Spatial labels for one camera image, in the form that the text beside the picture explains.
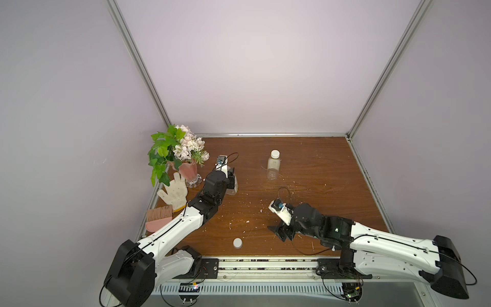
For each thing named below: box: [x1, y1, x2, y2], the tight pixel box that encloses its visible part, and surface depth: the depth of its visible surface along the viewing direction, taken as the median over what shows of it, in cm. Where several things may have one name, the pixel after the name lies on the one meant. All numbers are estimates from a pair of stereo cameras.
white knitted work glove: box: [157, 172, 188, 212], surface depth 98 cm
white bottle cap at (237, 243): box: [232, 237, 243, 249], surface depth 81 cm
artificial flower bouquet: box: [148, 124, 210, 188], surface depth 77 cm
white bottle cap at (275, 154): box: [270, 149, 281, 160], surface depth 89 cm
